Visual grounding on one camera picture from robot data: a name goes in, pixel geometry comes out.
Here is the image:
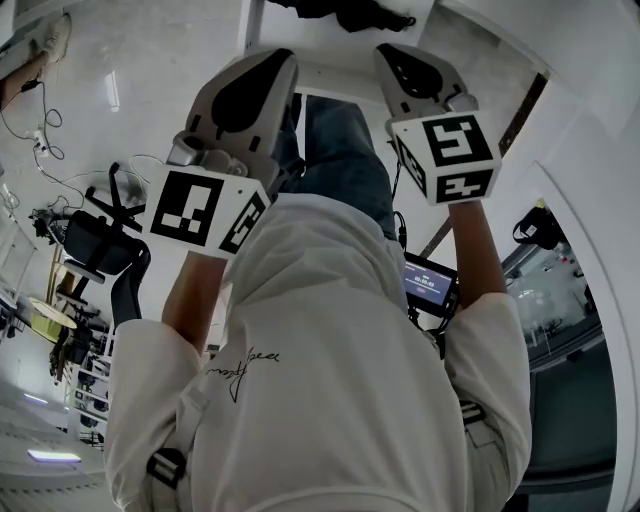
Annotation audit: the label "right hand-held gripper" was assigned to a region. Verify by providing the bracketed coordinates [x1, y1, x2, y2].
[373, 42, 503, 207]

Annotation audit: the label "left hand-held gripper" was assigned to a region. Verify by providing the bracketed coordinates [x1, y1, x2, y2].
[141, 47, 301, 261]

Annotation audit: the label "black cloth item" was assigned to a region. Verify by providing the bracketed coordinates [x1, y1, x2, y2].
[264, 0, 417, 35]

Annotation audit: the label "person's right forearm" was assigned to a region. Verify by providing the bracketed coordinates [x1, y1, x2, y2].
[446, 199, 505, 311]

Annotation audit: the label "person's left forearm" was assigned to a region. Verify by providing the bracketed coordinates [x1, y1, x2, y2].
[160, 247, 240, 359]

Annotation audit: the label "person's blue jeans legs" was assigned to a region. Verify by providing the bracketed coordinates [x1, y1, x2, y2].
[272, 92, 401, 241]

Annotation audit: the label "black backpack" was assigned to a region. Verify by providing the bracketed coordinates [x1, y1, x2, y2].
[512, 204, 562, 251]

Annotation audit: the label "black office chair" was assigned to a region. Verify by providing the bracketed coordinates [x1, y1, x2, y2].
[64, 162, 154, 321]

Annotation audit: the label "black floor equipment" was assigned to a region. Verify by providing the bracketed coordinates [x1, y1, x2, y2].
[29, 207, 67, 247]

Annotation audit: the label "person's white shirt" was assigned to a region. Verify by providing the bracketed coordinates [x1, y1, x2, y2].
[102, 192, 534, 512]

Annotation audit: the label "yellow round table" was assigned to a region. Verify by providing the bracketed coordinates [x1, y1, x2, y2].
[27, 295, 80, 345]

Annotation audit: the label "white storage shelving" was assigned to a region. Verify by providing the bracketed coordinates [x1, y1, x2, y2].
[64, 329, 124, 446]

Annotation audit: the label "dark framed window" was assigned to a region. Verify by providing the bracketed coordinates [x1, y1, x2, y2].
[499, 199, 619, 512]

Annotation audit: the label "black recorder cable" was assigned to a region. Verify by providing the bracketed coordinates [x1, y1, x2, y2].
[388, 159, 410, 251]

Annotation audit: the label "white floor cable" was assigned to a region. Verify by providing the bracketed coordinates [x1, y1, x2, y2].
[29, 149, 169, 201]

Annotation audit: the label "black floor cable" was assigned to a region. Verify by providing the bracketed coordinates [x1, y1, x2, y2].
[0, 74, 66, 161]

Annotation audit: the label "black recorder screen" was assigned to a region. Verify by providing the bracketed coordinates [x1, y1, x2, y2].
[403, 252, 460, 321]

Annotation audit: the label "black strap buckle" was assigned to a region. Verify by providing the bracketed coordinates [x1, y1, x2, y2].
[458, 399, 485, 427]
[146, 447, 187, 490]

